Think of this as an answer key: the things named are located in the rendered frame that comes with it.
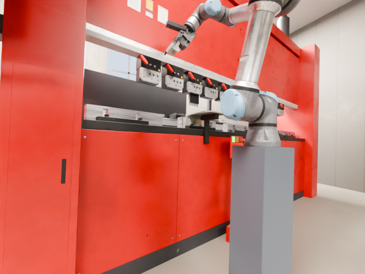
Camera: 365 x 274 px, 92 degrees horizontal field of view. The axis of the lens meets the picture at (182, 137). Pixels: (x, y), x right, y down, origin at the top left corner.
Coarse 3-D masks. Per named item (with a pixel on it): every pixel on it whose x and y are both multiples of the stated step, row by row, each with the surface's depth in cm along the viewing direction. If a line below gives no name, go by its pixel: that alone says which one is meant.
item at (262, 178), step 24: (240, 168) 77; (264, 168) 66; (288, 168) 72; (240, 192) 77; (264, 192) 66; (288, 192) 72; (240, 216) 76; (264, 216) 66; (288, 216) 72; (240, 240) 76; (264, 240) 66; (288, 240) 72; (240, 264) 75; (264, 264) 66; (288, 264) 72
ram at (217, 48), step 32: (96, 0) 97; (160, 0) 123; (192, 0) 141; (224, 0) 165; (96, 32) 98; (128, 32) 109; (160, 32) 123; (224, 32) 166; (224, 64) 166; (288, 64) 256; (288, 96) 257
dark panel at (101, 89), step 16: (96, 80) 147; (112, 80) 155; (128, 80) 164; (96, 96) 147; (112, 96) 155; (128, 96) 164; (144, 96) 174; (160, 96) 186; (176, 96) 198; (160, 112) 186; (176, 112) 198
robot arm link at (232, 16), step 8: (296, 0) 63; (232, 8) 92; (240, 8) 87; (288, 8) 65; (224, 16) 96; (232, 16) 92; (240, 16) 88; (248, 16) 84; (280, 16) 72; (232, 24) 101
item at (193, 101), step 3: (189, 96) 145; (192, 96) 146; (195, 96) 147; (198, 96) 150; (189, 99) 145; (192, 99) 146; (195, 99) 147; (198, 99) 150; (189, 102) 144; (192, 102) 146; (195, 102) 147; (198, 102) 150; (195, 105) 149
